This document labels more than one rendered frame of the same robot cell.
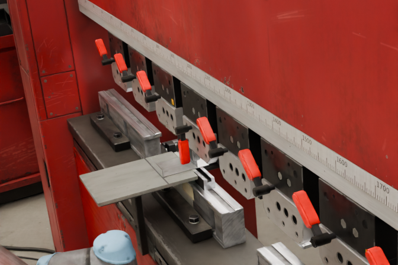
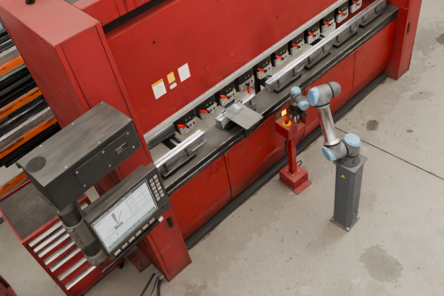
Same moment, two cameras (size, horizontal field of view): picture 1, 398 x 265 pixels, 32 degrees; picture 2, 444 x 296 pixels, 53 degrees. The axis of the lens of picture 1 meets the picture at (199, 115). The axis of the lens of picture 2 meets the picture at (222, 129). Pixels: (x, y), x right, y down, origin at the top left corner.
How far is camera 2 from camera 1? 3.80 m
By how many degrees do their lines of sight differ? 84
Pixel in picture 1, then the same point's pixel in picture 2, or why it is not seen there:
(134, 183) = (248, 113)
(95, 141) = (185, 168)
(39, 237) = not seen: outside the picture
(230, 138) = (263, 65)
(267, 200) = (277, 63)
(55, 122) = not seen: hidden behind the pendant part
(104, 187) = (252, 119)
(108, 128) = (180, 162)
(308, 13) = (289, 10)
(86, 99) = not seen: hidden behind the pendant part
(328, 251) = (295, 50)
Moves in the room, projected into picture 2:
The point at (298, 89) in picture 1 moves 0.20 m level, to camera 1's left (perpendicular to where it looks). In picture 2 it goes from (286, 28) to (298, 39)
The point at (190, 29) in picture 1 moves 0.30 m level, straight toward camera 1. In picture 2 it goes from (245, 54) to (282, 41)
